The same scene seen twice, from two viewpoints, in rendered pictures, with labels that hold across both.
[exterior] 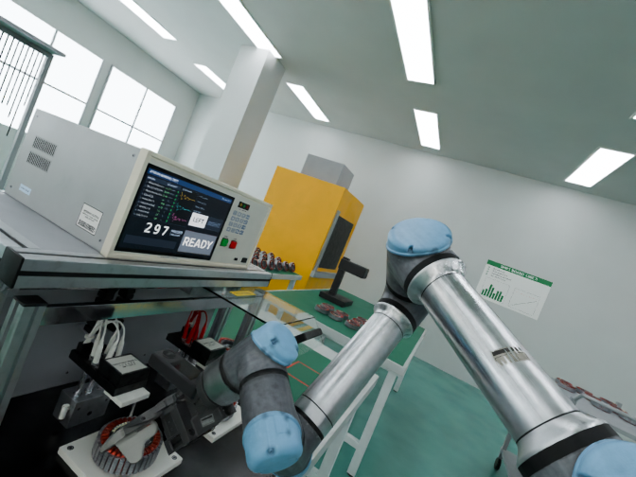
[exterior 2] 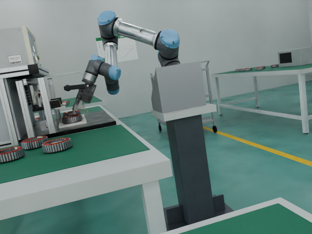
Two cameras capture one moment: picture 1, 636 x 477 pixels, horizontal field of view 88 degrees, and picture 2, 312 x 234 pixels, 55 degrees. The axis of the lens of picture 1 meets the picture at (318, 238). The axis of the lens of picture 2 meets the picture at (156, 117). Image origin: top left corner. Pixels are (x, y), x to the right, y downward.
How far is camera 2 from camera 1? 1.36 m
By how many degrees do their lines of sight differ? 38
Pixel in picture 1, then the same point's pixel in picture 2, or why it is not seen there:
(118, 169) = (16, 37)
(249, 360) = (96, 63)
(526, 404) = (149, 35)
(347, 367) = (111, 61)
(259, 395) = (105, 66)
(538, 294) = (131, 44)
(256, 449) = (114, 72)
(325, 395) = not seen: hidden behind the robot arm
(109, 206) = (21, 51)
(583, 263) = (141, 14)
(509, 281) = not seen: hidden behind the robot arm
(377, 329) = (110, 50)
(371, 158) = not seen: outside the picture
